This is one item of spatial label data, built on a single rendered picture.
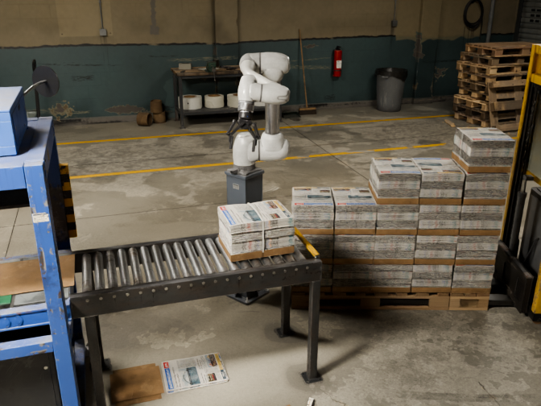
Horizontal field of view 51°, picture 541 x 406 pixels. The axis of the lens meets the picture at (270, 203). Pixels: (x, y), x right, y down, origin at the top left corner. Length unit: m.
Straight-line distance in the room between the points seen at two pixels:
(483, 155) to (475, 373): 1.40
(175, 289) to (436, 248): 1.98
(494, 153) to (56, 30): 7.56
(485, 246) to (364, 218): 0.88
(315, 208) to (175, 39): 6.63
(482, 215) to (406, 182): 0.59
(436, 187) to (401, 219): 0.32
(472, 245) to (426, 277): 0.39
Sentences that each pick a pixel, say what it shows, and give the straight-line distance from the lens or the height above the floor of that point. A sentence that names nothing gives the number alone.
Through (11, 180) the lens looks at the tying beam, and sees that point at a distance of 2.54.
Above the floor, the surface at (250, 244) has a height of 0.90.
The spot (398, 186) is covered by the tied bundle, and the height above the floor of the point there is 0.96.
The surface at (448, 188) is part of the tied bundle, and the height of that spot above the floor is 0.95.
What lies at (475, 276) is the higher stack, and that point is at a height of 0.28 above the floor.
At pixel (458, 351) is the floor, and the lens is 4.02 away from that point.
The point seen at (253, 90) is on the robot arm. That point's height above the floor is 1.69.
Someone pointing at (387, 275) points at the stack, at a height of 0.28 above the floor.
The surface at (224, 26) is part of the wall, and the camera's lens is 10.14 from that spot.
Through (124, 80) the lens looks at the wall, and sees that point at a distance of 10.08.
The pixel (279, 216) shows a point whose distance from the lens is 3.16.
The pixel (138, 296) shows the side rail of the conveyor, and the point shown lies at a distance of 3.00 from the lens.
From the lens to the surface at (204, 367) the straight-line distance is 3.68.
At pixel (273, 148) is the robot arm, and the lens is 3.90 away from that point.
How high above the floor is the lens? 2.25
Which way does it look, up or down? 21 degrees down
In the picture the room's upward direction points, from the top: straight up
